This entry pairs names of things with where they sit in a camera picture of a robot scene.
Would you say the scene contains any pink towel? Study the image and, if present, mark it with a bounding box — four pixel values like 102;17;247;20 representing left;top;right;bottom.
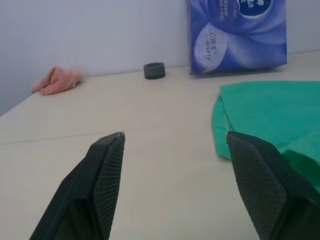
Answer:
31;66;83;97

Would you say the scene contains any green cloth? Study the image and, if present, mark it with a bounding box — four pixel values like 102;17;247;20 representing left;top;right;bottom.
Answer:
211;80;320;191

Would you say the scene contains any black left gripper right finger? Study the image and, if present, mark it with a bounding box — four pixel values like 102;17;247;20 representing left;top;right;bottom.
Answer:
225;130;320;240

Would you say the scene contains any black tape roll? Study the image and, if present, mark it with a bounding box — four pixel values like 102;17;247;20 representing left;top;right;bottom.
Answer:
143;62;167;81

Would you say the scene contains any blue tissue pack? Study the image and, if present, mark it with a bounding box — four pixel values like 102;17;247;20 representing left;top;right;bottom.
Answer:
185;0;288;76

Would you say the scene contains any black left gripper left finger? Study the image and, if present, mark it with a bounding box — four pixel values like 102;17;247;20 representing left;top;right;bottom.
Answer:
29;131;126;240

